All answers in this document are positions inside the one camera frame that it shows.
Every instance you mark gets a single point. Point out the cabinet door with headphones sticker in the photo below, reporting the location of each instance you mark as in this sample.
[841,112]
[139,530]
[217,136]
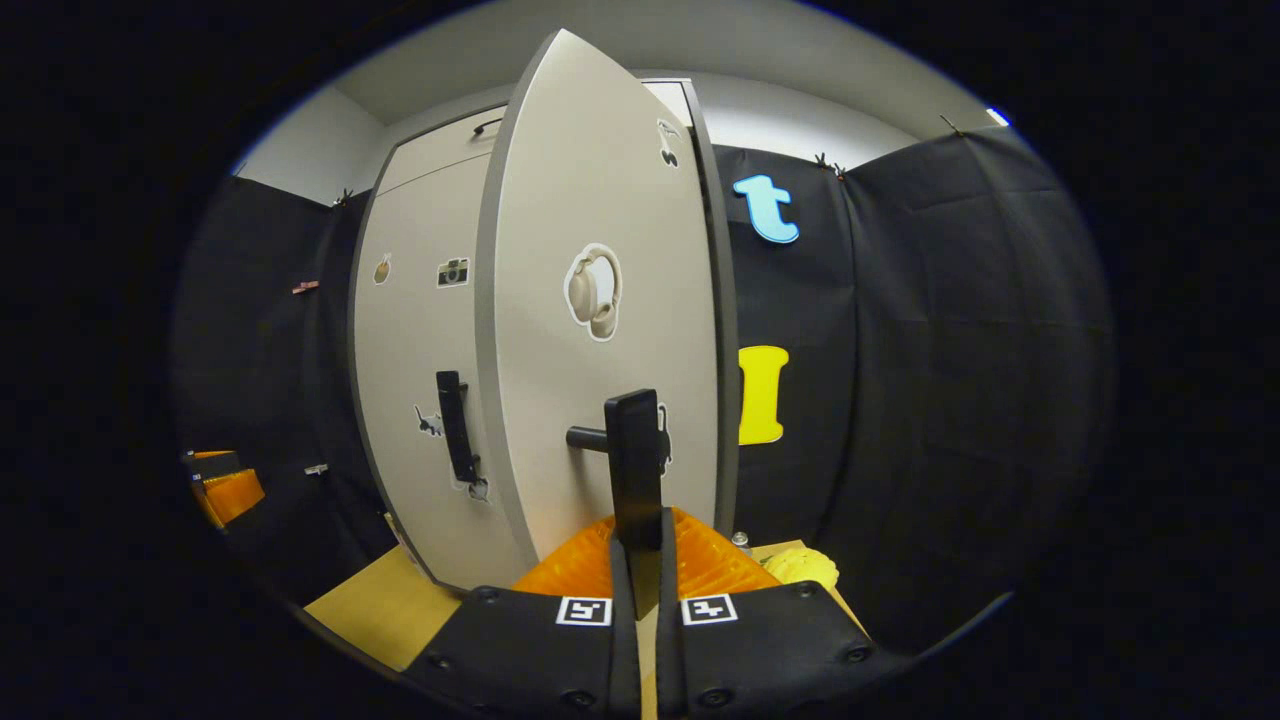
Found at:
[560,400]

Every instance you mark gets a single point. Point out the black binder clip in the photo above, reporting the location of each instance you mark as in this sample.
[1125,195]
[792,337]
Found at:
[950,126]
[343,196]
[828,165]

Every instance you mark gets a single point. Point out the yellow lumpy object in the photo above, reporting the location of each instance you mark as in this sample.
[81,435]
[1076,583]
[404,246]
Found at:
[803,568]

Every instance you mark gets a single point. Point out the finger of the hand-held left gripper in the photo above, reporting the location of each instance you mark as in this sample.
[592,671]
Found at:
[212,464]
[235,497]

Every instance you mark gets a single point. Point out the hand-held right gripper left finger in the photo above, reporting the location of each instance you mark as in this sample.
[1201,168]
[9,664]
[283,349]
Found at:
[520,650]

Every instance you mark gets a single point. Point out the small ceiling light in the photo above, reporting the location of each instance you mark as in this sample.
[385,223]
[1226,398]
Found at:
[997,116]

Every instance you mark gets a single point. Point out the grey double-door shoe cabinet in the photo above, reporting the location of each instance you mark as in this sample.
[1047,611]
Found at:
[727,350]

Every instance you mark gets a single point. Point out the green drink can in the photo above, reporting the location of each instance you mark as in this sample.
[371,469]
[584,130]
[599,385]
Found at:
[741,541]

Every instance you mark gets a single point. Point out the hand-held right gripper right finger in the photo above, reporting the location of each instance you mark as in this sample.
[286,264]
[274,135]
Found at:
[780,645]

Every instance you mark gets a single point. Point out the black backdrop cloth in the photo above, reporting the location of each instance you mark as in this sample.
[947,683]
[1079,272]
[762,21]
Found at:
[950,400]

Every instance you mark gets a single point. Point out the small printed box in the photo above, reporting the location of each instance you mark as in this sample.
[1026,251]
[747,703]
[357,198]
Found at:
[390,525]

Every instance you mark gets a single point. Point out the cabinet door with camera sticker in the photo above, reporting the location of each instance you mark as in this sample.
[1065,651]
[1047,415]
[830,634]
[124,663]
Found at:
[410,330]

